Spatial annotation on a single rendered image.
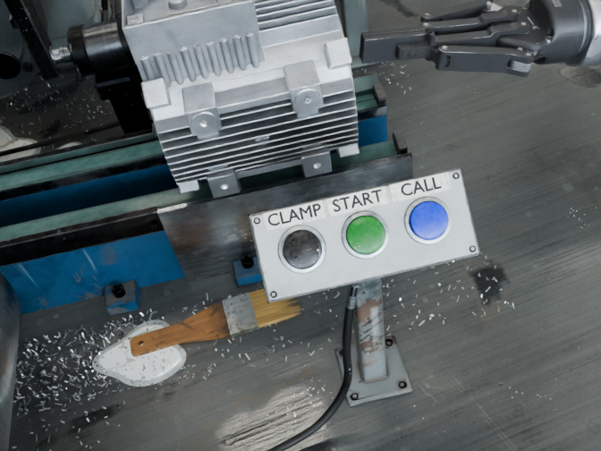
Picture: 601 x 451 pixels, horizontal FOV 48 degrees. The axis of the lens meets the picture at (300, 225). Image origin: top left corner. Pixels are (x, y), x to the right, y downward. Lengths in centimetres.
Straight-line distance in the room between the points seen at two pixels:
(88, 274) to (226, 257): 17
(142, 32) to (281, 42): 13
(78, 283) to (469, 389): 47
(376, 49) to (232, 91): 17
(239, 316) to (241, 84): 28
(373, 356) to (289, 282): 21
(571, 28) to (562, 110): 26
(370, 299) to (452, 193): 13
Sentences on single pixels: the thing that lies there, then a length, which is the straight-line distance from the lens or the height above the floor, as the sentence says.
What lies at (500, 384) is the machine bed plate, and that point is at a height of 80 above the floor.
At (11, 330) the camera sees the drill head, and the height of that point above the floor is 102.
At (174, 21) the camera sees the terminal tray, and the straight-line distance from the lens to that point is 64.
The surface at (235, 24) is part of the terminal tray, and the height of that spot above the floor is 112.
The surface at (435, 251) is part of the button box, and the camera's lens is 53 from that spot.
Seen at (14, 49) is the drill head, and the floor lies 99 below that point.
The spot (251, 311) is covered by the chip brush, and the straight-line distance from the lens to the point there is 80.
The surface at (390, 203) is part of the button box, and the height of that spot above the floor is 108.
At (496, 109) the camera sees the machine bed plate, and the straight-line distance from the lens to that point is 103.
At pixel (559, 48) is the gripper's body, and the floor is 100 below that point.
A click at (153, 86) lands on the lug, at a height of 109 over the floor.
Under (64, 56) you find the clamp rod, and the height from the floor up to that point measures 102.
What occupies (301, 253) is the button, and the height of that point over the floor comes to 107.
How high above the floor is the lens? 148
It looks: 50 degrees down
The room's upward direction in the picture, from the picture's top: 11 degrees counter-clockwise
